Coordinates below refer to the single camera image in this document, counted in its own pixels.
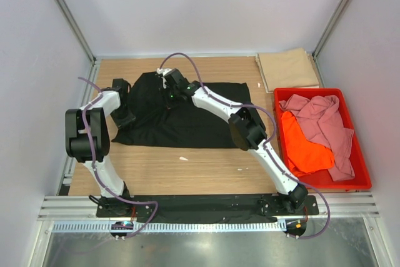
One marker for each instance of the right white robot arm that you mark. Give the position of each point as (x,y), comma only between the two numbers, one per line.
(248,133)

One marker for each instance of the left aluminium frame post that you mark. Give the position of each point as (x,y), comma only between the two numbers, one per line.
(71,22)

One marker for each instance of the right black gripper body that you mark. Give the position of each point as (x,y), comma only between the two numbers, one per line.
(171,99)

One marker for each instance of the orange t-shirt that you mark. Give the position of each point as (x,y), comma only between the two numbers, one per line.
(304,157)

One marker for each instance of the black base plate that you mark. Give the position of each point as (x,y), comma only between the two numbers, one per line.
(224,208)

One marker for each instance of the right aluminium frame post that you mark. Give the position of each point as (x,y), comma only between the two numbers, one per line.
(328,30)

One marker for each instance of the aluminium frame post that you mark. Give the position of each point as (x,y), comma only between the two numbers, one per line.
(328,30)
(71,22)

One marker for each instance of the pink t-shirt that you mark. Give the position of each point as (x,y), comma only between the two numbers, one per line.
(321,123)

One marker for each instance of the red plastic bin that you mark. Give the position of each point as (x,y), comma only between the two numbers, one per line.
(322,179)

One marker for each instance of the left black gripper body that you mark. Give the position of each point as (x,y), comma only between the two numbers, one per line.
(122,116)

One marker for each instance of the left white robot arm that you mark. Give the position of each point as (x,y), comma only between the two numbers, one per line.
(88,142)

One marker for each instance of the folded beige t-shirt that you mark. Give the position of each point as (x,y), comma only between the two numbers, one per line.
(287,69)

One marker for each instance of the black t-shirt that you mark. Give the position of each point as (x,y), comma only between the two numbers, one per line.
(162,121)

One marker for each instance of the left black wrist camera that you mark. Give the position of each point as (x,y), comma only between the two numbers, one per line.
(121,86)

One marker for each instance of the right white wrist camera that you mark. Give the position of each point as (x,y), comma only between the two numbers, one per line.
(171,78)

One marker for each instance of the white slotted cable duct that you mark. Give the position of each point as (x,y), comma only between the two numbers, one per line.
(116,227)

